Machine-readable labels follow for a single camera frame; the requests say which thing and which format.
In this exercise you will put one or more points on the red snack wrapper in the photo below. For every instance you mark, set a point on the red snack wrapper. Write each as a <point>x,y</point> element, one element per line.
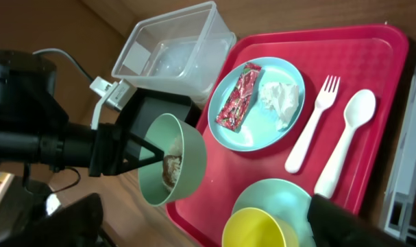
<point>232,114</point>

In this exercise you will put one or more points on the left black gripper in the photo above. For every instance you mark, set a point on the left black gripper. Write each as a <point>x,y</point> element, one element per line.
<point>115,152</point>

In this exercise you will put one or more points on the green bowl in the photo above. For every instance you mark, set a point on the green bowl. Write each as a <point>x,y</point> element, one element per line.
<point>162,132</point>

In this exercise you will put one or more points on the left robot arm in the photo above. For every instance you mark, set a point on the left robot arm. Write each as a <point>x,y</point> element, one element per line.
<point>34,128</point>

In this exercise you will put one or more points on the yellow cup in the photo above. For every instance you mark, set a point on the yellow cup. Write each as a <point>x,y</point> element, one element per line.
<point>252,227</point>

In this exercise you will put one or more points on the clear plastic bin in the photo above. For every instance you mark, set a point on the clear plastic bin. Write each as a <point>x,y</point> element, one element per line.
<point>180,52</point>

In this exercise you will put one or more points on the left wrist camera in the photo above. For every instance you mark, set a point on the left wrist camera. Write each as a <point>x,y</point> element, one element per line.
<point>114,96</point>

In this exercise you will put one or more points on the black waste tray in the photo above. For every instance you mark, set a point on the black waste tray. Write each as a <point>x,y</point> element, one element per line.
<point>146,105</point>

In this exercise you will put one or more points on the grey dishwasher rack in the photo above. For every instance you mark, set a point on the grey dishwasher rack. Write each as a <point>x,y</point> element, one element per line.
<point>399,197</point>

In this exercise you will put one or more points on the rice and food scraps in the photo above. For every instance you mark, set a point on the rice and food scraps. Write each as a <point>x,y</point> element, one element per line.
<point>171,165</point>

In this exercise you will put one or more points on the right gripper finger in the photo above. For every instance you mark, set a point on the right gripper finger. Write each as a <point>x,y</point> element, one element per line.
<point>333,226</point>

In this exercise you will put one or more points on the light blue bowl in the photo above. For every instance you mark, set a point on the light blue bowl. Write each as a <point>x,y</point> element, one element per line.
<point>282,199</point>

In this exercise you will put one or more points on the white tissue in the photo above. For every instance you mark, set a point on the white tissue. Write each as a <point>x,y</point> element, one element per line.
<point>283,99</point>

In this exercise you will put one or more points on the light blue plate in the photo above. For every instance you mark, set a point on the light blue plate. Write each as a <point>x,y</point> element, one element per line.
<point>260,125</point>

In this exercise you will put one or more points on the white plastic spoon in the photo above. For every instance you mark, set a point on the white plastic spoon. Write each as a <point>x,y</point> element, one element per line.
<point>358,111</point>

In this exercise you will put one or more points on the red serving tray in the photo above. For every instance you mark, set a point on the red serving tray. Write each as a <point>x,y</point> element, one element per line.
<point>365,57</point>

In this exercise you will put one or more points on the white plastic fork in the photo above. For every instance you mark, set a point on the white plastic fork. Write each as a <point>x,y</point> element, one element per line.
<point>325,99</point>

